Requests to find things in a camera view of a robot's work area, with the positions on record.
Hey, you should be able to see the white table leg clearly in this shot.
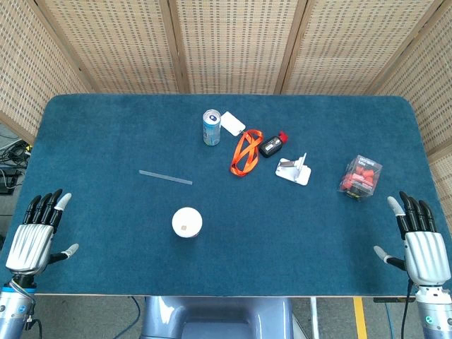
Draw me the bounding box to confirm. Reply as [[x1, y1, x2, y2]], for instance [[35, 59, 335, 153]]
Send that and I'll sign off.
[[309, 297, 321, 339]]

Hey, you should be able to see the black bottle with red cap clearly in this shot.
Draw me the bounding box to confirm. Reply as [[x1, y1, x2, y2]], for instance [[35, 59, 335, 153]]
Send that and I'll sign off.
[[258, 131, 289, 159]]

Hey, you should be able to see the white folding phone stand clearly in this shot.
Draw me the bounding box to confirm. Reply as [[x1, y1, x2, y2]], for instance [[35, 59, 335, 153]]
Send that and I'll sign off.
[[275, 152, 313, 186]]

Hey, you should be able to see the orange lanyard strap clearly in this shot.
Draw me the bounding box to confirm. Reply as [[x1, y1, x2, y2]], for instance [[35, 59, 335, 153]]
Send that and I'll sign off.
[[230, 129, 263, 177]]

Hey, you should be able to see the white badge card holder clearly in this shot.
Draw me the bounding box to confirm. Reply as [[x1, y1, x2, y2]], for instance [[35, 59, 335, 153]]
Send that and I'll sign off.
[[220, 111, 246, 136]]

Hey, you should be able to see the light blue drink can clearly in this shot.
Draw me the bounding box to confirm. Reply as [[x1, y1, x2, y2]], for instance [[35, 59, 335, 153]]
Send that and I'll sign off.
[[202, 109, 222, 146]]

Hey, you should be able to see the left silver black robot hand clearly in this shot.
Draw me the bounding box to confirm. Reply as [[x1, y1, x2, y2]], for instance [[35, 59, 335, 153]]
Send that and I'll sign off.
[[5, 189, 80, 276]]

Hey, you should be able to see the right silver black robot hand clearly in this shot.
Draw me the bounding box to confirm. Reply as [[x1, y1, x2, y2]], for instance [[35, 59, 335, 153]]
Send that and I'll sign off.
[[373, 191, 452, 287]]

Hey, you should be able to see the blue floor cable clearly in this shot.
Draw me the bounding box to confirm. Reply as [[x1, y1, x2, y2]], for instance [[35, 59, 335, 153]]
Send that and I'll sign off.
[[129, 295, 143, 321], [383, 302, 395, 339]]

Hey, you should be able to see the clear plastic tube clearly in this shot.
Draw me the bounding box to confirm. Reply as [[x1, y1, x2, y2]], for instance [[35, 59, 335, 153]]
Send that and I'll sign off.
[[138, 169, 194, 186]]

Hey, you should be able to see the blue-grey robot torso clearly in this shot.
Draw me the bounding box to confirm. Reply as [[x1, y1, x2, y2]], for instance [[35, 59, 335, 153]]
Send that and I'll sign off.
[[141, 295, 308, 339]]

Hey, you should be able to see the black floor cable bundle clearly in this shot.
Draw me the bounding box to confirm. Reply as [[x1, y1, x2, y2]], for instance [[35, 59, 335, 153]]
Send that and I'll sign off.
[[0, 133, 32, 198]]

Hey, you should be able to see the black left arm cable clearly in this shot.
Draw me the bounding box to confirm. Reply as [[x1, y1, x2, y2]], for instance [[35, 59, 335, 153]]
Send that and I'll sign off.
[[24, 316, 43, 339]]

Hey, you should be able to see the woven bamboo screen panel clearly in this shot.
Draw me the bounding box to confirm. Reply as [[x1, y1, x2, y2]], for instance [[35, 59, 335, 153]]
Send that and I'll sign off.
[[35, 0, 184, 95], [370, 0, 452, 213], [165, 0, 304, 95], [278, 0, 439, 95], [0, 0, 89, 135]]

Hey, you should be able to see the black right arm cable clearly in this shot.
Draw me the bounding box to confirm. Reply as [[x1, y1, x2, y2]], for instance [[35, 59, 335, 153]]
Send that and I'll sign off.
[[400, 278, 415, 339]]

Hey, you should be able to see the white round disc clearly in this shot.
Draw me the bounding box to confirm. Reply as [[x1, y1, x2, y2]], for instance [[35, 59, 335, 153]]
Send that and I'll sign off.
[[172, 207, 203, 239]]

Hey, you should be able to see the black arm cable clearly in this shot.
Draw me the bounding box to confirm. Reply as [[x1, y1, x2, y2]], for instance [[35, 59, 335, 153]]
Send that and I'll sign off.
[[400, 278, 415, 339], [24, 316, 43, 339]]

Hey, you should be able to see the blue felt table cover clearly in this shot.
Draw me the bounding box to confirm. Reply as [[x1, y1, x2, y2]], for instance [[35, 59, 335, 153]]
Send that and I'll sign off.
[[0, 93, 430, 297]]

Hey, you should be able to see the clear box with red pieces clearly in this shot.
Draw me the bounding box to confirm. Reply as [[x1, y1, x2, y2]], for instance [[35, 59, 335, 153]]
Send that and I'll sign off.
[[337, 154, 384, 203]]

